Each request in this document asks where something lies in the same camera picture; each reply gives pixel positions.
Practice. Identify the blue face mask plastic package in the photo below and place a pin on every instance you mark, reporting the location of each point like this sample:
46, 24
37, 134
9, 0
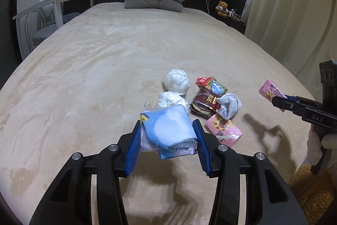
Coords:
168, 130

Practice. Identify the brown teddy bear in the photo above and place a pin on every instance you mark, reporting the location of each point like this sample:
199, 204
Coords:
221, 8

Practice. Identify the white wadded plastic bag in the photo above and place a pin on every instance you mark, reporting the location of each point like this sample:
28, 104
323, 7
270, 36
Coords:
169, 98
175, 81

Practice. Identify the beige plush blanket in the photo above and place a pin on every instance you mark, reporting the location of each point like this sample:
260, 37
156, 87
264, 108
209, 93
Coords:
105, 69

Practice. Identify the clear chair with grey cushion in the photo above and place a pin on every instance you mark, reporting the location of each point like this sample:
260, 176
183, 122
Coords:
43, 31

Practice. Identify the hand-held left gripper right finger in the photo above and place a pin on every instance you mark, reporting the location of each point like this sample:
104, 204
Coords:
202, 151

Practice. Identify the pink small snack packet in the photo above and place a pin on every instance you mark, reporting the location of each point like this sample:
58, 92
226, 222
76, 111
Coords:
268, 89

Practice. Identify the white grey crumpled wrapper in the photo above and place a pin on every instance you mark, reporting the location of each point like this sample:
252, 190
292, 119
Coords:
229, 106

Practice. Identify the yellow shaggy rug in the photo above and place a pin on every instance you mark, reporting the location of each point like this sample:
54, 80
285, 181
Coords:
316, 196

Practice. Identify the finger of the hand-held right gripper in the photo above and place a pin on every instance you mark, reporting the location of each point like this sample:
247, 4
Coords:
287, 106
305, 101

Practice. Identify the dark red snack wrapper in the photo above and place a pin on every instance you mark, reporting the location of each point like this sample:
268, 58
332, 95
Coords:
204, 102

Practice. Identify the pink torn snack wrapper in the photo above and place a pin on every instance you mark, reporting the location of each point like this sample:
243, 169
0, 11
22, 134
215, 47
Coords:
223, 132

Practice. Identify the red green snack wrapper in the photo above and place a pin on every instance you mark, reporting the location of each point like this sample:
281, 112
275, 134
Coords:
204, 81

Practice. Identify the cluster of small bedside items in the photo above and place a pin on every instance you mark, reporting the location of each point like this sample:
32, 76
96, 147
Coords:
235, 16

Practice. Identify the person's right hand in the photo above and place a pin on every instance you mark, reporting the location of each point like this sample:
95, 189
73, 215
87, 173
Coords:
314, 151

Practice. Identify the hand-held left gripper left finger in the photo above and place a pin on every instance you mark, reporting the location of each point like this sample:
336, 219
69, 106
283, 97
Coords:
134, 151

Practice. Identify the cream curtain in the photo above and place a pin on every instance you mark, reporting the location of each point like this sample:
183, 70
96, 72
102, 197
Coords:
289, 3

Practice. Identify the grey quilted pillow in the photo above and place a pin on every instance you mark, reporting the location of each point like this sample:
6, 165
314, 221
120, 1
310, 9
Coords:
152, 5

